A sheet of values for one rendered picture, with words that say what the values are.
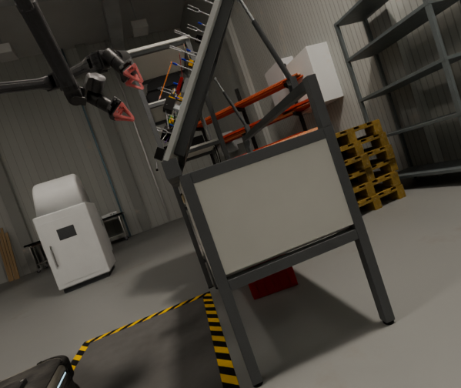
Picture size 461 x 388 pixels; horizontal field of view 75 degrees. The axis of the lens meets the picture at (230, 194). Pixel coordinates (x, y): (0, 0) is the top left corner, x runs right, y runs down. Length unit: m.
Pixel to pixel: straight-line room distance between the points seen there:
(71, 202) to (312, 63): 3.91
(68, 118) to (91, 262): 7.23
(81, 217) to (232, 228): 3.60
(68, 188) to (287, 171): 3.92
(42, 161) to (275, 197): 10.23
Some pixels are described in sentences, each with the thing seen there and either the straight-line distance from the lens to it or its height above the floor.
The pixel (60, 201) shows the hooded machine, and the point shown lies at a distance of 4.69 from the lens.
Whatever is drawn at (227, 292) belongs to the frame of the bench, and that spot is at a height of 0.36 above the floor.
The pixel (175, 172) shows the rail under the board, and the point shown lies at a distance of 1.04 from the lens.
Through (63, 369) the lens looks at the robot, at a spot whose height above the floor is 0.23.
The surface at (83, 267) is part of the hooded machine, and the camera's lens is 4.59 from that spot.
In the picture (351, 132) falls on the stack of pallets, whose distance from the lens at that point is 3.10.
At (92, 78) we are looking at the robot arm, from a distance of 1.36.
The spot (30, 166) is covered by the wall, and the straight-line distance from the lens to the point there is 11.10.
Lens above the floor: 0.74
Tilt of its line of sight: 3 degrees down
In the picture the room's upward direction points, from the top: 19 degrees counter-clockwise
